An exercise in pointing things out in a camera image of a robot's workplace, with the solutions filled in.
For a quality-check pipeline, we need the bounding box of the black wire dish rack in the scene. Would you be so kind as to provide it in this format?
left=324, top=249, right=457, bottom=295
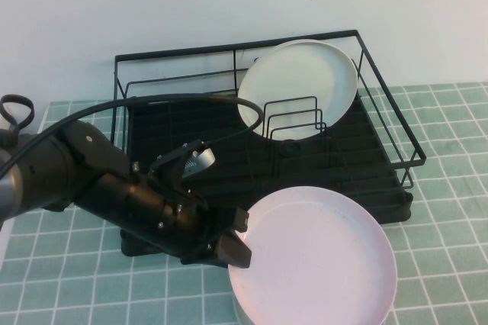
left=113, top=28, right=426, bottom=223

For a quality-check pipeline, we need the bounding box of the green checked tablecloth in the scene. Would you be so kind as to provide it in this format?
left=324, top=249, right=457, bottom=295
left=0, top=80, right=488, bottom=325

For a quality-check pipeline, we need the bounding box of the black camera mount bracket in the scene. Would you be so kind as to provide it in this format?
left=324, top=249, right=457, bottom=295
left=148, top=140, right=203, bottom=204

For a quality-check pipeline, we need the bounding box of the black dish drying rack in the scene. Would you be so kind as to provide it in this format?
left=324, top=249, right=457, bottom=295
left=120, top=98, right=415, bottom=257

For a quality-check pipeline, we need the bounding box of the black camera cable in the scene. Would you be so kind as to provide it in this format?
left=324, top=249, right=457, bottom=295
left=0, top=94, right=265, bottom=181

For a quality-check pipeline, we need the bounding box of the pink round plate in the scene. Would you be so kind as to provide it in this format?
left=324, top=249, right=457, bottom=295
left=227, top=186, right=398, bottom=325

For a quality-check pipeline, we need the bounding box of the black looped cable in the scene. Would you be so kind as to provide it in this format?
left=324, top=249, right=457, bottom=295
left=0, top=94, right=35, bottom=143

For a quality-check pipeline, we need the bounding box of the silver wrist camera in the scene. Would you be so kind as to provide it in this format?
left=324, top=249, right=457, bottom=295
left=182, top=147, right=216, bottom=181

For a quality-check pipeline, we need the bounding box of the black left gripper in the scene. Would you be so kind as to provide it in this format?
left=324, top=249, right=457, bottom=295
left=152, top=194, right=253, bottom=270

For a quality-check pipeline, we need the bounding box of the cream round plate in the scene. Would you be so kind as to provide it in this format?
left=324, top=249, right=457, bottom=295
left=236, top=40, right=358, bottom=139
left=243, top=39, right=325, bottom=74

